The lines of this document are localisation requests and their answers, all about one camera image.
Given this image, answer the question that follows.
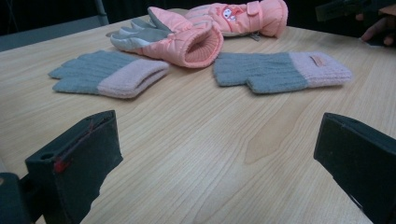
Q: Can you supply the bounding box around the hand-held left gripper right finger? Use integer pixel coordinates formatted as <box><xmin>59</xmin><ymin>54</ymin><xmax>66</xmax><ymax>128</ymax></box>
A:
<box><xmin>313</xmin><ymin>112</ymin><xmax>396</xmax><ymax>224</ymax></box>

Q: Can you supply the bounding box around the pink ski glove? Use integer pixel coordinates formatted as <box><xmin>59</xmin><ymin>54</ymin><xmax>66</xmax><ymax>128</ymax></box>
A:
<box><xmin>109</xmin><ymin>6</ymin><xmax>224</xmax><ymax>69</ymax></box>
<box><xmin>183</xmin><ymin>0</ymin><xmax>289</xmax><ymax>41</ymax></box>

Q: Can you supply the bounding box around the grey pink knit glove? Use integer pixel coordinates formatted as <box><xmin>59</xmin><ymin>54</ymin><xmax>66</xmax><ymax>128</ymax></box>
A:
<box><xmin>48</xmin><ymin>49</ymin><xmax>171</xmax><ymax>100</ymax></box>
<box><xmin>213</xmin><ymin>50</ymin><xmax>354</xmax><ymax>95</ymax></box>

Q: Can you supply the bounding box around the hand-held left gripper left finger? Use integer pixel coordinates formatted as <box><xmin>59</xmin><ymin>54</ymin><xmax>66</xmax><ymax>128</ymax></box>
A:
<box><xmin>25</xmin><ymin>109</ymin><xmax>124</xmax><ymax>224</ymax></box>

